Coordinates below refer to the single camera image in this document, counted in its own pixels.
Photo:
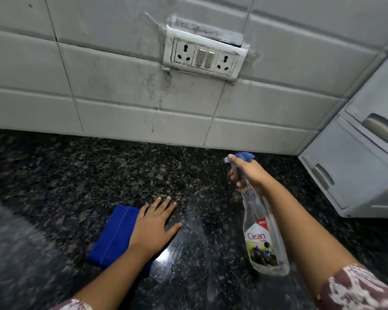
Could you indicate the person's left hand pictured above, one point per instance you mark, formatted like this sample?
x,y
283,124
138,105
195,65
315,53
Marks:
x,y
150,234

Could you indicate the person's right hand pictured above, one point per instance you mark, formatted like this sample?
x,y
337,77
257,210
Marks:
x,y
253,174

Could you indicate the person's left little finger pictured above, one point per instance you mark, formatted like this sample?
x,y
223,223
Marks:
x,y
144,211

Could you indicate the person's left middle finger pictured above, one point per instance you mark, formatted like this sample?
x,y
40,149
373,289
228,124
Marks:
x,y
163,205

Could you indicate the person's right thumb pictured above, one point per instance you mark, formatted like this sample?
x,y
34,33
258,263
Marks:
x,y
237,160

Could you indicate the person's left thumb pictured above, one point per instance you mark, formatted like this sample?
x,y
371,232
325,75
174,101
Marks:
x,y
174,229

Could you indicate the clear spray bottle blue nozzle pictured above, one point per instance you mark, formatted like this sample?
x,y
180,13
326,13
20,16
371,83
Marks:
x,y
262,232

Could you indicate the person's right forearm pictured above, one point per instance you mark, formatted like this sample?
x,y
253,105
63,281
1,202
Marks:
x,y
304,235

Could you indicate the person's left forearm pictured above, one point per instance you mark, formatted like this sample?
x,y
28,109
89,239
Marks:
x,y
116,280

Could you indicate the blue microfibre cloth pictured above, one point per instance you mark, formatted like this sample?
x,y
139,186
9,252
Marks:
x,y
114,237

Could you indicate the grey plastic drawer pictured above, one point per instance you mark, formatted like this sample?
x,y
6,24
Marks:
x,y
352,167
380,100

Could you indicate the person's patterned left sleeve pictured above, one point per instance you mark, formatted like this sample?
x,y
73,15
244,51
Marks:
x,y
72,305

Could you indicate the person's patterned sleeve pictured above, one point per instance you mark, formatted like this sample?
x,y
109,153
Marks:
x,y
355,292
72,305

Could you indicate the grey plastic drawer unit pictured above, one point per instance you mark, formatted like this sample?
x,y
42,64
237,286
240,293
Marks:
x,y
359,177

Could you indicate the person's patterned right sleeve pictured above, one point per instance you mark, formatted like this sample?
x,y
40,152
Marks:
x,y
355,292

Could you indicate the white wall socket switch plate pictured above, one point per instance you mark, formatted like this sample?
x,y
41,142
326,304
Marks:
x,y
203,56

